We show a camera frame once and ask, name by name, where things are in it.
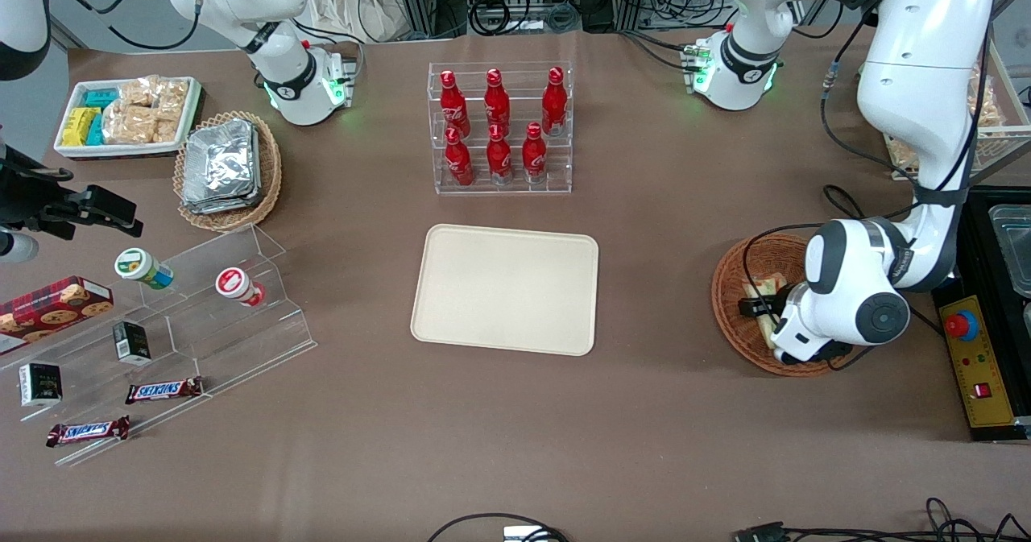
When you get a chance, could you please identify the white wire rack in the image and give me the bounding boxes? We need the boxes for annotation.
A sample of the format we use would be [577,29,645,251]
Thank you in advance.
[882,39,1031,182]

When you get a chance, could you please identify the grey coiled cable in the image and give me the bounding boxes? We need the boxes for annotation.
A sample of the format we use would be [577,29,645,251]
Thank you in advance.
[545,2,583,32]

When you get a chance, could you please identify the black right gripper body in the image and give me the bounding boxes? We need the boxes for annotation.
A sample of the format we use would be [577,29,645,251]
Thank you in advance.
[0,146,75,233]

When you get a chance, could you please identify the clear bag of fried snacks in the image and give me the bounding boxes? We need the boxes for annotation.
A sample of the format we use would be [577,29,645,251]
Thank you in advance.
[885,135,924,170]
[969,67,1005,130]

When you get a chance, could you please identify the white rectangular snack tray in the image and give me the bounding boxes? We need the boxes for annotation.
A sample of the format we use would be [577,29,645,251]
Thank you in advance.
[53,77,203,161]

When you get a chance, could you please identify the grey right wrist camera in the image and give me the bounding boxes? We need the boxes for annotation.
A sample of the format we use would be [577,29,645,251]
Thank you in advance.
[0,231,40,266]

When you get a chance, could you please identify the oval tan wicker basket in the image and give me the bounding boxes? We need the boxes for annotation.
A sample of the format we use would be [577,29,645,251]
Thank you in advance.
[173,110,284,233]

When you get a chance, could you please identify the clear plastic container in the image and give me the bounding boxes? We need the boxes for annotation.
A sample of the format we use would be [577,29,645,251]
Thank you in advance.
[988,203,1031,298]

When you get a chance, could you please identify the round brown wicker basket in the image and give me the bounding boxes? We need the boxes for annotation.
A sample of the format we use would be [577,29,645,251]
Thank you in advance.
[711,234,856,378]

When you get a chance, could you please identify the triangular sandwich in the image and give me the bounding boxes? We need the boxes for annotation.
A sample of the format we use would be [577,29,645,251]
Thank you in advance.
[742,274,789,343]

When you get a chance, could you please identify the beige plastic tray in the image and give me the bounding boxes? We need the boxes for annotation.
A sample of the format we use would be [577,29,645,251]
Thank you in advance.
[410,224,600,357]

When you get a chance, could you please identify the black looped cable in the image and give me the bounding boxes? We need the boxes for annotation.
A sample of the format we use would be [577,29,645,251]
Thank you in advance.
[424,512,569,542]

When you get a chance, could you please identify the brown Snickers bar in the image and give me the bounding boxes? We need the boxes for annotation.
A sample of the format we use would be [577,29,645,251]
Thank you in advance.
[45,415,132,449]
[124,376,205,406]

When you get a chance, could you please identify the clear acrylic step stand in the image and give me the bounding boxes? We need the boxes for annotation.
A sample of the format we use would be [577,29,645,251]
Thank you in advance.
[0,222,317,469]

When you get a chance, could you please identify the red cola bottle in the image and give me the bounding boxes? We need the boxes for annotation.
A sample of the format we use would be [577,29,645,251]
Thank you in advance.
[444,126,475,188]
[541,66,569,137]
[521,122,549,184]
[487,123,514,185]
[484,68,511,134]
[439,69,471,137]

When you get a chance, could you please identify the small black and white carton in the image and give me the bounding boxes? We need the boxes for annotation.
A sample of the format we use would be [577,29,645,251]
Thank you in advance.
[18,362,64,409]

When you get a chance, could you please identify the yellow control panel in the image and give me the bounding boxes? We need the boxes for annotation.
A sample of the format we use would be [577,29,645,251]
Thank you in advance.
[938,294,1018,429]

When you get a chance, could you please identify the red lid white cup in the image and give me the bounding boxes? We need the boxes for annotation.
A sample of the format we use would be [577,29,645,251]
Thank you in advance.
[214,266,267,308]

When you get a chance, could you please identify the black cable along right arm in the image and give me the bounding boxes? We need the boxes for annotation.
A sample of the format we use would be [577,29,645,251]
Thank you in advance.
[48,0,206,53]

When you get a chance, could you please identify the black tangled cables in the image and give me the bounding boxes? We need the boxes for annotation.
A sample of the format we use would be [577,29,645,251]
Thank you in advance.
[785,496,1031,542]

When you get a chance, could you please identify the green lid white cup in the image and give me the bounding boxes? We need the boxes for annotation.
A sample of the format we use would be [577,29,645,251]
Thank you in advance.
[114,246,176,291]

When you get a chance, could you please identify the black left camera mount bracket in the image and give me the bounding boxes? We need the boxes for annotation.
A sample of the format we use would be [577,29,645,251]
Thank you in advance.
[812,338,856,364]

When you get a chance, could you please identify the beige cloth bag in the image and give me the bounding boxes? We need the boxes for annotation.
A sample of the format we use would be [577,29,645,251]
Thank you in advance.
[304,0,408,44]

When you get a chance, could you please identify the black appliance box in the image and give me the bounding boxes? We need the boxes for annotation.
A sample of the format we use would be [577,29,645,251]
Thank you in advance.
[930,186,1031,445]

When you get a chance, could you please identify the clear acrylic bottle rack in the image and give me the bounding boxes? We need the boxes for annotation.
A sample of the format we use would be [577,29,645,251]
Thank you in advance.
[428,61,573,196]

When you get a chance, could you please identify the black coiled cable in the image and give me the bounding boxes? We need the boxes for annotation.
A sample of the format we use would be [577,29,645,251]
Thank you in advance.
[467,0,517,38]

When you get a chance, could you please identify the silver foil pouch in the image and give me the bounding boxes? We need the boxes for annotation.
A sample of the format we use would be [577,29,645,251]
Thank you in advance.
[183,118,259,205]
[180,188,263,216]

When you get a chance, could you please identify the red tartan cookie box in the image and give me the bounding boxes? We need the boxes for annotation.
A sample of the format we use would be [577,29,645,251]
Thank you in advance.
[0,275,115,356]

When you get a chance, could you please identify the black cable connector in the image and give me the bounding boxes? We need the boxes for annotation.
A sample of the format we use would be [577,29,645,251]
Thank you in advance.
[732,520,791,542]

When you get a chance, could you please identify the red emergency stop button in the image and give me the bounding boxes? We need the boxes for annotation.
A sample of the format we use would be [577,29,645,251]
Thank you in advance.
[943,309,981,342]

